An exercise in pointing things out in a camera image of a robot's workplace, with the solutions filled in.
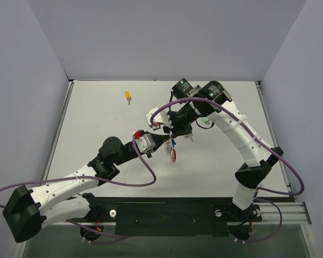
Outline metal key organiser red handle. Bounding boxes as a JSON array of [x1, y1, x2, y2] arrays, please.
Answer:
[[163, 137, 177, 163]]

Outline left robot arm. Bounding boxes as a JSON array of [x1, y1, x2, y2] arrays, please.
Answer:
[[3, 130, 170, 243]]

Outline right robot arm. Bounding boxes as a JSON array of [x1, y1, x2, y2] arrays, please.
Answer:
[[167, 78, 283, 220]]

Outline keys with black tags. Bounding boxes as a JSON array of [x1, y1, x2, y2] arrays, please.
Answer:
[[184, 133, 193, 142]]

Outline key with green tag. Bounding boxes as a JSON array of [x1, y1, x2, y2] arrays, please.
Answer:
[[201, 117, 212, 126]]

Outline key with yellow tag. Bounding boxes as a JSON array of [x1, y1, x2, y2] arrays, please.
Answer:
[[125, 91, 131, 105]]

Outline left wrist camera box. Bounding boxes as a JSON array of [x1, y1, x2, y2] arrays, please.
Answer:
[[132, 131, 156, 153]]

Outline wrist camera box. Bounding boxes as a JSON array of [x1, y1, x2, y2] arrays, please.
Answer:
[[132, 131, 156, 153], [145, 107, 173, 131]]

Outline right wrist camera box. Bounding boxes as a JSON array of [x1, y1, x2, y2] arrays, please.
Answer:
[[145, 107, 173, 131]]

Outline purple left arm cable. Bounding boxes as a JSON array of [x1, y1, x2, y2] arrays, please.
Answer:
[[0, 138, 157, 245]]

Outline aluminium front rail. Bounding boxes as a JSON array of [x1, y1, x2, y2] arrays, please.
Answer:
[[258, 202, 312, 225]]

